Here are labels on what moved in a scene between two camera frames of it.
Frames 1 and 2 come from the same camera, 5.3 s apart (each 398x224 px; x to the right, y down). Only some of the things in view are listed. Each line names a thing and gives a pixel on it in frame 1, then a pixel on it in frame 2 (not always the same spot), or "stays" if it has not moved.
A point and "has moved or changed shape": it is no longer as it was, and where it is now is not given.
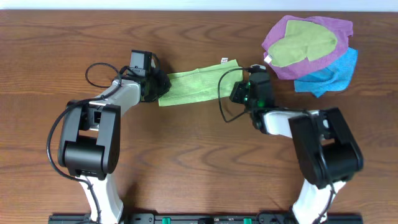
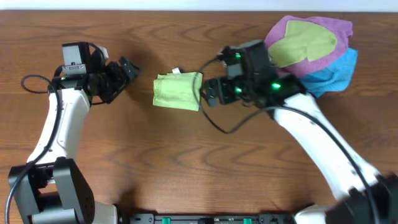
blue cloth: [336, 76] stays
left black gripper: [161, 84] → [117, 76]
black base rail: [206, 218] stays
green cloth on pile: [301, 39] stays
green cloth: [201, 84] has moved or changed shape
